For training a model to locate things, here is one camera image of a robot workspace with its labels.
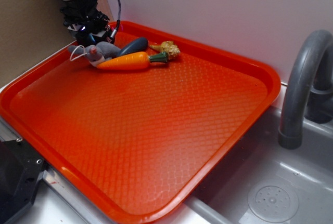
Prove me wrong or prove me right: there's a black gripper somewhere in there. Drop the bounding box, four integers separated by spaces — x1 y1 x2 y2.
60 0 116 44

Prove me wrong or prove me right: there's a grey plush mouse toy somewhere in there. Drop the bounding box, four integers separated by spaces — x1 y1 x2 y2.
67 42 120 67

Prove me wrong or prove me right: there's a dark green toy cucumber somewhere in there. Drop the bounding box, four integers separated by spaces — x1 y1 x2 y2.
117 37 148 57

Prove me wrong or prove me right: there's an orange toy carrot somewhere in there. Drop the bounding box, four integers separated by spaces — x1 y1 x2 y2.
96 51 169 71

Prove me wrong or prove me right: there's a tan conch seashell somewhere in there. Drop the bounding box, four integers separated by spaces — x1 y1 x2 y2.
149 41 181 60

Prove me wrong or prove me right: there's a red plastic tray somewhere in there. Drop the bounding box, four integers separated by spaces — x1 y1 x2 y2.
0 20 282 224

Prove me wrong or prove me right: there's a grey toy faucet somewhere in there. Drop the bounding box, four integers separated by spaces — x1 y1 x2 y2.
278 30 332 150

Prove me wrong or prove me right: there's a grey toy sink basin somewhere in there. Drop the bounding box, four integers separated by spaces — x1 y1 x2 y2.
186 107 332 223

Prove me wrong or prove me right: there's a grey braided cable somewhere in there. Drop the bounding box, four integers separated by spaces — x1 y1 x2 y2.
91 0 122 44

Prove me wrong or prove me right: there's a black octagonal mount plate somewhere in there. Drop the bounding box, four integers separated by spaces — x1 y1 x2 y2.
1 138 46 223

